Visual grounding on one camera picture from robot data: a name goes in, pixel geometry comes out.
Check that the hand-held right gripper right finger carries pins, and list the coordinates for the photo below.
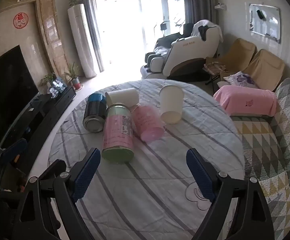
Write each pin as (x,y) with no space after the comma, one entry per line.
(200,177)

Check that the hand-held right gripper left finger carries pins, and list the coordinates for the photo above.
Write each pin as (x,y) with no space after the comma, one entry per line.
(86,177)

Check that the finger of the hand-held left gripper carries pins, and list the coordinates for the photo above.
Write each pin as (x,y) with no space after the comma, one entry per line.
(17,148)

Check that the pink plastic cup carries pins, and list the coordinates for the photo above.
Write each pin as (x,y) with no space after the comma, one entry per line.
(147,122)

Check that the white paper cup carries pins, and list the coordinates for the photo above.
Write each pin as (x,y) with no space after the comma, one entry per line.
(170,105)
(123,96)

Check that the black television cabinet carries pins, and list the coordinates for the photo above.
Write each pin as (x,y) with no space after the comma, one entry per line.
(47,107)

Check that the pink label tin can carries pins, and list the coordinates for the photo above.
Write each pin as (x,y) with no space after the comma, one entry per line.
(117,132)

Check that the black television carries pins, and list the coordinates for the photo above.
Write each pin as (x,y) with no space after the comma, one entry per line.
(7,87)

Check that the blue and black tin can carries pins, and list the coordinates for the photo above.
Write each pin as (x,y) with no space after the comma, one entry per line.
(94,110)

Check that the triangle patterned quilt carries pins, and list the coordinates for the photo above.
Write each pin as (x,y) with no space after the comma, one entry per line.
(272,155)

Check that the small green potted plant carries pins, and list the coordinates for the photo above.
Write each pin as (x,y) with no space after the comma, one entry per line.
(49,78)

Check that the pink towel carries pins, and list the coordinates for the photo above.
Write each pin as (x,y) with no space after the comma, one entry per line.
(244,101)

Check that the potted plant in red pot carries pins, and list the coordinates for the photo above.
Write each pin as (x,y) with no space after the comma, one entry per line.
(75,80)

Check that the purple and white pillow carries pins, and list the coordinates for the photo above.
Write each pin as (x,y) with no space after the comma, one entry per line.
(239,79)

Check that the folded patterned cloth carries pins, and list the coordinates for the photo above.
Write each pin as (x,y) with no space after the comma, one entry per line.
(214,67)

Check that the white massage chair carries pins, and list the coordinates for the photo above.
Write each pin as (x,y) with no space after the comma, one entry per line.
(185,55)

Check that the white standing air conditioner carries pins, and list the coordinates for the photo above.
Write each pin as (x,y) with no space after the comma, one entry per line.
(82,42)

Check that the beige folding chair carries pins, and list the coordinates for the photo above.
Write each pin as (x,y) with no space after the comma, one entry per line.
(266,70)
(239,55)

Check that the grey striped curtain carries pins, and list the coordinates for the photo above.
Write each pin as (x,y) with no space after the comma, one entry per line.
(197,2)
(91,25)

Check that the white cloth on massage chair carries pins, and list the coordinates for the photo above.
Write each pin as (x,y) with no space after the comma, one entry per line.
(210,27)

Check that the plant on air conditioner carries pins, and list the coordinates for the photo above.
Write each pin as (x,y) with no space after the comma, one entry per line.
(74,1)

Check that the black desk photo frame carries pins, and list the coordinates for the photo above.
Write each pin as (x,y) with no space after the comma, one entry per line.
(59,84)

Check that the round red wall decoration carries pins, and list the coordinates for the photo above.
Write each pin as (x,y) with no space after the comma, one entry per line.
(21,20)

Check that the wall whiteboard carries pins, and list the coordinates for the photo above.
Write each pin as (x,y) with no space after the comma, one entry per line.
(264,23)

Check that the white wall security camera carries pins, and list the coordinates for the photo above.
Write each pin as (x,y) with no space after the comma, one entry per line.
(220,5)

